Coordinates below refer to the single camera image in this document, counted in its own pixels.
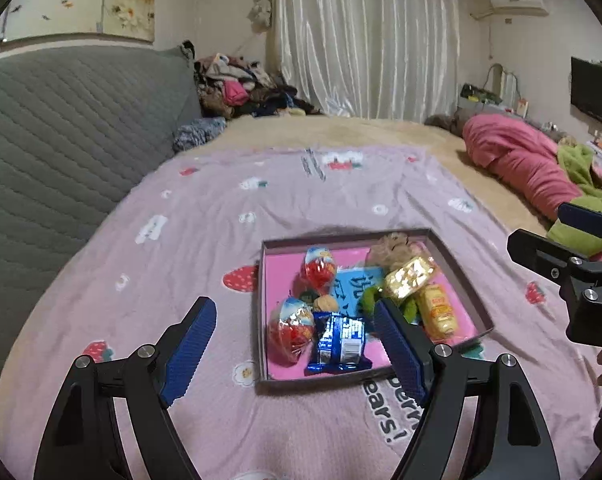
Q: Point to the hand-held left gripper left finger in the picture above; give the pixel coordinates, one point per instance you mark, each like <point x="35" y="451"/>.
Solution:
<point x="191" y="350"/>

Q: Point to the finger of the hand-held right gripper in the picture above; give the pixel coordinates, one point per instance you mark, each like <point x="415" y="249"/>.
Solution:
<point x="583" y="216"/>
<point x="541" y="252"/>

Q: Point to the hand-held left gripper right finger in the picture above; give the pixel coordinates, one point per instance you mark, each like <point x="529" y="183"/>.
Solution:
<point x="401" y="352"/>

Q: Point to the green fluffy hair scrunchie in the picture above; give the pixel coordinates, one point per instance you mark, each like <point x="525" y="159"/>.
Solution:
<point x="368" y="301"/>

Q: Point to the blue cookie packet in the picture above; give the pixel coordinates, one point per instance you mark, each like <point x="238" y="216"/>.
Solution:
<point x="338" y="342"/>

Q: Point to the pink tray box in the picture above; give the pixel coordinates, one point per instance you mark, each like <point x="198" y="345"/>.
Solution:
<point x="273" y="382"/>

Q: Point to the walnut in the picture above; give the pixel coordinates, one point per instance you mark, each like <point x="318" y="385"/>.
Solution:
<point x="326" y="304"/>

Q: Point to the red toy egg candy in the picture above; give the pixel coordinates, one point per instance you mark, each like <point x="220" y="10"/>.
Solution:
<point x="291" y="332"/>
<point x="320" y="269"/>

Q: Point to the green fleece blanket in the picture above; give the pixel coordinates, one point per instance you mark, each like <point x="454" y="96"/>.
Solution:
<point x="576" y="165"/>

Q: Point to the pink quilt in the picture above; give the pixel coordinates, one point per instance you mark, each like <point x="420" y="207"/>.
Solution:
<point x="511" y="155"/>

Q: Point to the pink printed blanket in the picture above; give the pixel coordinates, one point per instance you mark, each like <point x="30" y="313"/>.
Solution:
<point x="206" y="240"/>

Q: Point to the black television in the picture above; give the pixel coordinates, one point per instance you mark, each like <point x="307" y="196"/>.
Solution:
<point x="596" y="92"/>

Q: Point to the white dresser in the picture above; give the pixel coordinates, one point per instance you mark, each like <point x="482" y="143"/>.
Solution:
<point x="511" y="110"/>

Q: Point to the white framed mirror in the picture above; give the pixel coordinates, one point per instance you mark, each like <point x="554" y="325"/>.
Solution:
<point x="501" y="82"/>

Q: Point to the dark green bag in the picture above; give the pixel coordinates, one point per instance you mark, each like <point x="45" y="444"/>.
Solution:
<point x="478" y="94"/>

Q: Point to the grey brown cloth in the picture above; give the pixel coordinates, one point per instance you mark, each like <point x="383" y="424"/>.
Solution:
<point x="443" y="122"/>

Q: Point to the blue patterned cloth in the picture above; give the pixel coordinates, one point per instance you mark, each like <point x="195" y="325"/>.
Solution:
<point x="198" y="134"/>

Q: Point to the white air conditioner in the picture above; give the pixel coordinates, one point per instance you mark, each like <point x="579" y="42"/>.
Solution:
<point x="518" y="1"/>

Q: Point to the grey quilted headboard cover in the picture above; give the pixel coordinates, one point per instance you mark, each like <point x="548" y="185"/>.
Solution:
<point x="56" y="160"/>

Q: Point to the pile of clothes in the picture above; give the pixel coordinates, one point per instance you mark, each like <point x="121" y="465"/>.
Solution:
<point x="241" y="87"/>

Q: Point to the white satin curtain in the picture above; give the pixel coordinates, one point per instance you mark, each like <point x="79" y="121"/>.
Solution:
<point x="366" y="35"/>

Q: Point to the small plush on curtain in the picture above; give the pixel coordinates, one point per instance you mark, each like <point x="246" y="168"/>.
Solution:
<point x="260" y="16"/>

